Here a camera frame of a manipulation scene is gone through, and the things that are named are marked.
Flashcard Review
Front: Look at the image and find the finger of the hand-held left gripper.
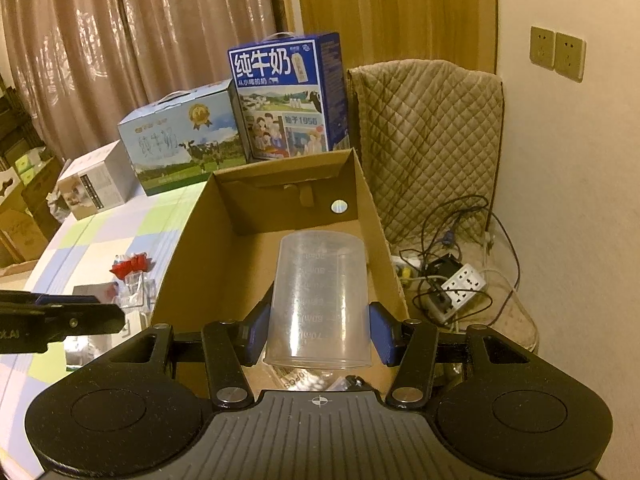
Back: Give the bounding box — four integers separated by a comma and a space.
0, 290, 126, 356

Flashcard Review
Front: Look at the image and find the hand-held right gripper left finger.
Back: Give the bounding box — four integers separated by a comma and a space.
84, 287, 275, 407

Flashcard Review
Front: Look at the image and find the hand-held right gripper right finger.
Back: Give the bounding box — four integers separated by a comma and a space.
370, 302, 551, 407

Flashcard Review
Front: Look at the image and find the clear plastic measuring cup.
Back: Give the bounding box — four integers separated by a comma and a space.
263, 232, 374, 372

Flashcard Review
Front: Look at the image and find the clear plastic packet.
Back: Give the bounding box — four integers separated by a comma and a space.
117, 272, 159, 312

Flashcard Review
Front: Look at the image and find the red snack packet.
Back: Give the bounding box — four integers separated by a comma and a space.
110, 252, 154, 279

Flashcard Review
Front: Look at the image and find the brown cardboard box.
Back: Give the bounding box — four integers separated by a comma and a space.
150, 149, 412, 397

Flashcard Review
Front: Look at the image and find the checked tablecloth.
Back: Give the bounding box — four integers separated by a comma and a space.
0, 180, 211, 461

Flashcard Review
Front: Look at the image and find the black power adapter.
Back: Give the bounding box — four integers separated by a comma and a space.
425, 254, 464, 282

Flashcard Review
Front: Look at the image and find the cardboard box with tissue packs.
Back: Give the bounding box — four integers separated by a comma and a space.
20, 156, 66, 244

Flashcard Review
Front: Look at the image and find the white printed box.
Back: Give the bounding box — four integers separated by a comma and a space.
56, 140, 139, 221

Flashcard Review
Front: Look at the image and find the light blue milk carton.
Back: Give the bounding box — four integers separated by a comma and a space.
117, 79, 250, 197

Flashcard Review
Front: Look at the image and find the quilted beige chair cover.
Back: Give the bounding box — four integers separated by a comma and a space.
347, 60, 505, 261

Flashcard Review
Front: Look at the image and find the dark blue milk carton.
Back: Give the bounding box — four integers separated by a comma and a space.
227, 31, 350, 162

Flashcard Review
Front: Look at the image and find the patterned brown curtain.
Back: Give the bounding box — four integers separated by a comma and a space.
0, 0, 282, 162

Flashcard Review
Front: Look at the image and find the tan cardboard strip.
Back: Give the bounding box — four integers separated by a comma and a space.
281, 0, 302, 32

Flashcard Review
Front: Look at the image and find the wooden door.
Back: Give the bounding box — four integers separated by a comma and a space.
294, 0, 497, 74

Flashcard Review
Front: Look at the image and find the white cable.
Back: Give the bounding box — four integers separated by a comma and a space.
477, 269, 540, 343

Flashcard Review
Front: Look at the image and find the white power strip with cables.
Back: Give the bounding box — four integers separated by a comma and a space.
412, 196, 524, 322

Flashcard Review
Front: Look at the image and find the wall socket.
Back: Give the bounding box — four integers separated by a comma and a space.
554, 32, 587, 82
530, 26, 556, 70

